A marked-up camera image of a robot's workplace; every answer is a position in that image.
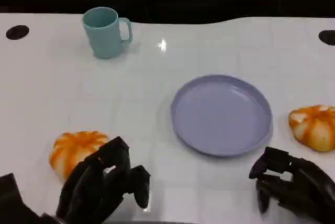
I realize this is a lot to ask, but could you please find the lilac plate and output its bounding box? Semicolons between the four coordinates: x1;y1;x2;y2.
170;74;274;158

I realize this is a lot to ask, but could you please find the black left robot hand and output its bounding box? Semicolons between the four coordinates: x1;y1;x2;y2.
55;136;151;224

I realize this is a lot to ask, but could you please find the pale green mug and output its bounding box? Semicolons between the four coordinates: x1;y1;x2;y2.
83;6;133;60

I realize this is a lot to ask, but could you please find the orange white toy bread roll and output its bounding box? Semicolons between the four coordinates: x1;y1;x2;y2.
49;130;110;181
288;105;335;153

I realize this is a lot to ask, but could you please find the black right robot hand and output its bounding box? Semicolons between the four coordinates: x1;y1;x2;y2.
248;146;335;224

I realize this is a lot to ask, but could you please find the black round table grommet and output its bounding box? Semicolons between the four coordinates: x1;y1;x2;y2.
5;25;30;40
318;29;335;46

